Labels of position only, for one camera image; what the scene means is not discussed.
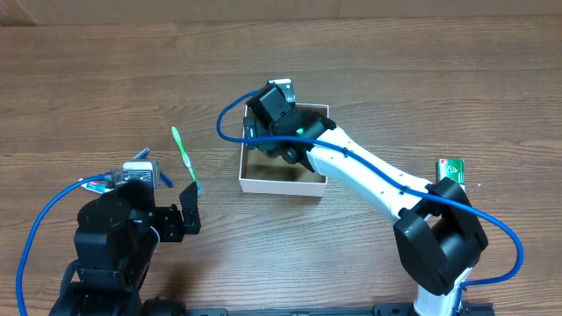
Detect green toothbrush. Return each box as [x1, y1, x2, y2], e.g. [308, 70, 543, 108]
[171, 126, 204, 197]

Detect pink cardboard box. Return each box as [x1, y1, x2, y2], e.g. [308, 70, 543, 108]
[238, 103, 330, 198]

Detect green soap box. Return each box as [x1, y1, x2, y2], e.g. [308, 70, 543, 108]
[436, 158, 465, 190]

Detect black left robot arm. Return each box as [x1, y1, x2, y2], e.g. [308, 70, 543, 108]
[50, 181, 201, 315]

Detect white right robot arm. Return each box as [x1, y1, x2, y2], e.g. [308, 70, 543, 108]
[244, 103, 488, 315]

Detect small toothpaste tube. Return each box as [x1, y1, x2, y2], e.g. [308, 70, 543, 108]
[81, 181, 112, 194]

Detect blue disposable razor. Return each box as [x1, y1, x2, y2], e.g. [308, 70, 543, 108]
[133, 147, 174, 188]

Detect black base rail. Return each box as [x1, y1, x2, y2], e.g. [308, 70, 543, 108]
[186, 302, 495, 316]

